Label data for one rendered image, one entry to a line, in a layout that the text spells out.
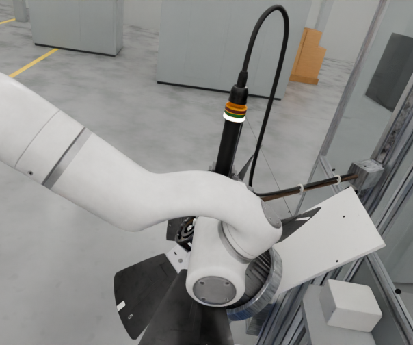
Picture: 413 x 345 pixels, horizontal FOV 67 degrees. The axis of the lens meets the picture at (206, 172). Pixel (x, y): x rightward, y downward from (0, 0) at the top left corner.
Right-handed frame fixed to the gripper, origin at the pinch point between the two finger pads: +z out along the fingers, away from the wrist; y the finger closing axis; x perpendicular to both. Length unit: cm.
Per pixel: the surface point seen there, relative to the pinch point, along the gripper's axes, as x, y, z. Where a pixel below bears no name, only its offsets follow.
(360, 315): -54, 59, 11
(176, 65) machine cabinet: -112, -86, 540
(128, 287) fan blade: -50, -21, 3
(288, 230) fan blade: -6.3, 15.9, -8.2
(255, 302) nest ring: -38.2, 16.8, -3.3
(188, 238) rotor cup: -25.4, -5.0, 4.0
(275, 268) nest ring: -32.3, 22.0, 5.1
